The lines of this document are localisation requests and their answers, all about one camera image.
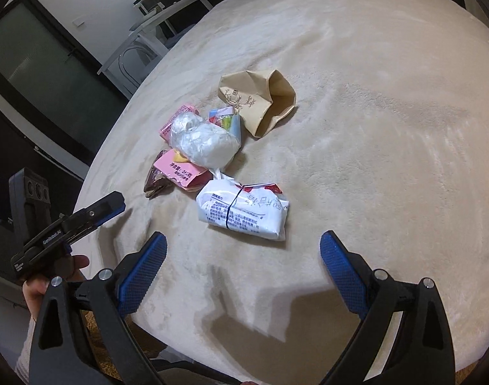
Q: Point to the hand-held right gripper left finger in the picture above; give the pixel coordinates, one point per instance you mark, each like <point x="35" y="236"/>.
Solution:
<point x="144" y="276"/>

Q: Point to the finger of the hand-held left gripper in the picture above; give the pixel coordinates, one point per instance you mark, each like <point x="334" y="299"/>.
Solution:
<point x="108" y="204"/>
<point x="86" y="230"/>

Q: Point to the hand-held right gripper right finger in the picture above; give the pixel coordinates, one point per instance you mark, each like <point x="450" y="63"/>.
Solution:
<point x="342" y="276"/>

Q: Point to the dark brown wrapper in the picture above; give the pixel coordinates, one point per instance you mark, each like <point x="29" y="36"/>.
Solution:
<point x="154" y="182"/>

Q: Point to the pink snack packet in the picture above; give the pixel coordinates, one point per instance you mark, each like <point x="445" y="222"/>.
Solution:
<point x="176" y="168"/>

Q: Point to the white plastic bag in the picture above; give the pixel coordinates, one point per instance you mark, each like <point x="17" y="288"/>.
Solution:
<point x="208" y="144"/>

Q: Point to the white printed packet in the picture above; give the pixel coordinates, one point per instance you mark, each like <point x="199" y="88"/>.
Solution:
<point x="244" y="212"/>

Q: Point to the pink tissue packet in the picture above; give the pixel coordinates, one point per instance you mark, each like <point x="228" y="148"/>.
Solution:
<point x="184" y="111"/>

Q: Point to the light blue tissue packet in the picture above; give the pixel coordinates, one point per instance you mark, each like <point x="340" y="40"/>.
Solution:
<point x="233" y="126"/>

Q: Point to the brown paper bag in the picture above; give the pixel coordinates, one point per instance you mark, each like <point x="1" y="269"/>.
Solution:
<point x="264" y="108"/>

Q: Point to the person's left hand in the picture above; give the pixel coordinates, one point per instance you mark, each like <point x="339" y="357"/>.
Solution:
<point x="35" y="294"/>

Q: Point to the yellow fleece garment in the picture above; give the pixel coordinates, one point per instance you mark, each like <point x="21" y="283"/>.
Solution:
<point x="148" y="341"/>

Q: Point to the frosted glass door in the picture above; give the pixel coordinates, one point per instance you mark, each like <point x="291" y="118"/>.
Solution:
<point x="47" y="68"/>

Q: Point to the white table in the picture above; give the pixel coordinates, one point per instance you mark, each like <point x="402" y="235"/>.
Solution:
<point x="164" y="14"/>

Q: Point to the glass kettle appliance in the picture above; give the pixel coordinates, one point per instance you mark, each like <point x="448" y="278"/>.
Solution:
<point x="152" y="5"/>

